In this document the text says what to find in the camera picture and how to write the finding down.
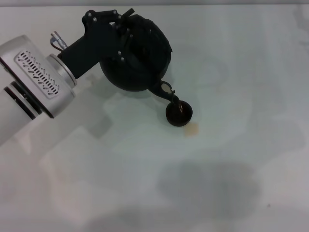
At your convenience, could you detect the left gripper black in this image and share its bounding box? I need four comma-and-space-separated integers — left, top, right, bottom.
57, 8, 146, 80

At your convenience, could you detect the black round teapot with handle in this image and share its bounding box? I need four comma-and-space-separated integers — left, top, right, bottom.
100, 13, 181, 113

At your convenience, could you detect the small dark teacup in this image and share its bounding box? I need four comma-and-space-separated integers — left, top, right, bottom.
165, 100, 194, 128

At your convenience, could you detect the silver connector plug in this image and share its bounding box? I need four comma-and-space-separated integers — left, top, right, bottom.
49, 30, 70, 52

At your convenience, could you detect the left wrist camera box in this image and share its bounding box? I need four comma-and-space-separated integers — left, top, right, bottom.
0, 34, 76, 119

